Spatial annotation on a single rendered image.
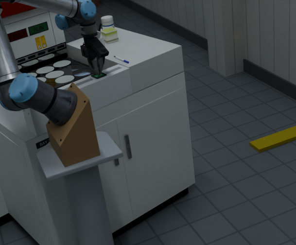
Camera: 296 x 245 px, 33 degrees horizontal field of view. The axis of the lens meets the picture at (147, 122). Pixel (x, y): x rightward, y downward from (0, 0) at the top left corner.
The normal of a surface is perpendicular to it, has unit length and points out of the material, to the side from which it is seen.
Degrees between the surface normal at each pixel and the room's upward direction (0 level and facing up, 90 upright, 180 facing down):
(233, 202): 0
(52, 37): 90
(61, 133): 46
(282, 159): 0
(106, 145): 0
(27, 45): 90
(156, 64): 90
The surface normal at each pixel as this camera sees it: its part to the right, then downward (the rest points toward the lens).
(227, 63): 0.39, 0.39
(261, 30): -0.91, 0.29
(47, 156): -0.13, -0.87
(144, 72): 0.62, 0.30
